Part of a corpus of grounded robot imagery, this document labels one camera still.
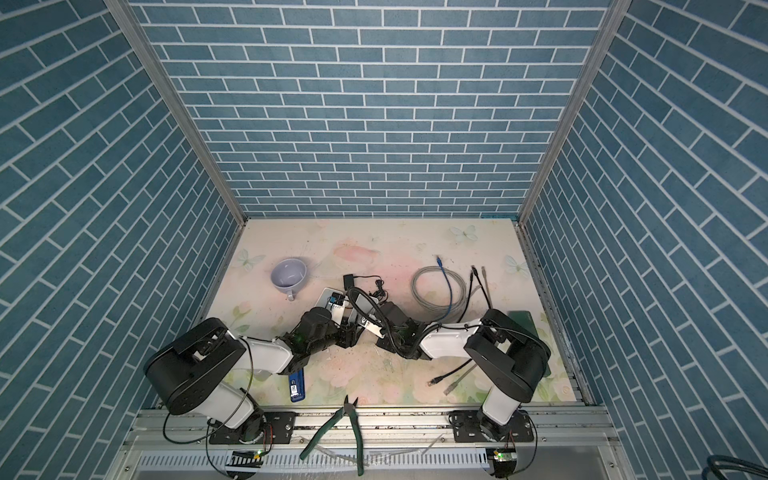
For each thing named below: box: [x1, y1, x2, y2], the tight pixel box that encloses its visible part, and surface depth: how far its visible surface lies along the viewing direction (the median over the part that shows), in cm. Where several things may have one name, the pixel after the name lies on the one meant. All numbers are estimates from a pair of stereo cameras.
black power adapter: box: [343, 274, 354, 291], surface depth 103 cm
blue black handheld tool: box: [289, 368, 306, 403], surface depth 79 cm
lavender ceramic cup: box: [270, 258, 307, 301], surface depth 100 cm
